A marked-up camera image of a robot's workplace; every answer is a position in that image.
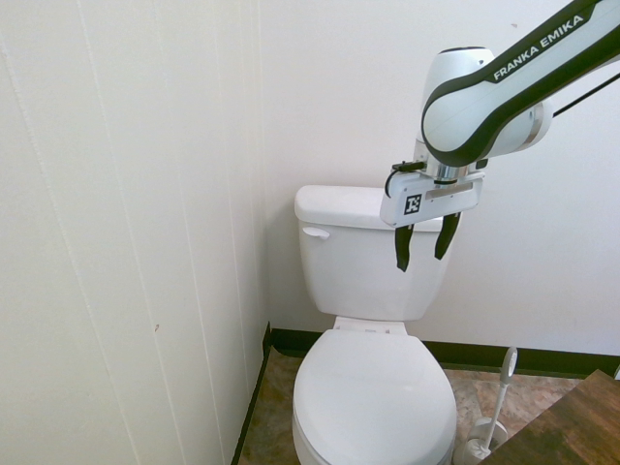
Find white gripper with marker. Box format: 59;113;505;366
379;169;485;273

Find white toilet tank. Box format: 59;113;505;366
297;218;454;323

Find white toilet tank lid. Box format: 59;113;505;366
294;184;443;233

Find white toilet seat lid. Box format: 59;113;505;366
292;328;458;465

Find white toilet brush with holder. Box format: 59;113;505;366
451;346;518;465

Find white toilet bowl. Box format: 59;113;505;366
291;315;458;465

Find dark wood table corner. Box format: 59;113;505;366
487;368;620;465

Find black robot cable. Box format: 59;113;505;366
552;71;620;118

